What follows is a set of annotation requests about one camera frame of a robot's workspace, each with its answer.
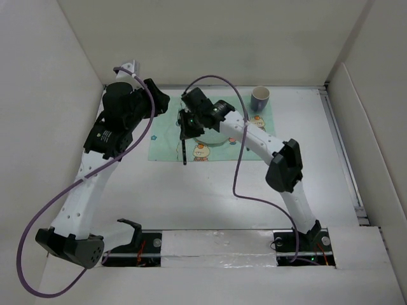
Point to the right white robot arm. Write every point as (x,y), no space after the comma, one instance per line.
(283,158)

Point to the green cartoon print cloth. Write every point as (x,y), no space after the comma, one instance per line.
(165,142)

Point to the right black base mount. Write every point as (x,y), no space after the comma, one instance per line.
(312,249)

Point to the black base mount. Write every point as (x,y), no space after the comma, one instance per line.
(312,249)
(145,252)

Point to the purple ceramic mug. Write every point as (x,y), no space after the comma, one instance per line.
(259,98)

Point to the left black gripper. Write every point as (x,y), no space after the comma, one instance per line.
(161,99)

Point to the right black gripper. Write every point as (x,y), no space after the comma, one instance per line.
(187,133)

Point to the light green floral plate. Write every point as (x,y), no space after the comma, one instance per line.
(211,138)

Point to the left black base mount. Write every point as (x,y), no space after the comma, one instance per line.
(145,252)

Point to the steel fork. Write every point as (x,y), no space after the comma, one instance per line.
(184,156)

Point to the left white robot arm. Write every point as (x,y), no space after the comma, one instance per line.
(69,236)

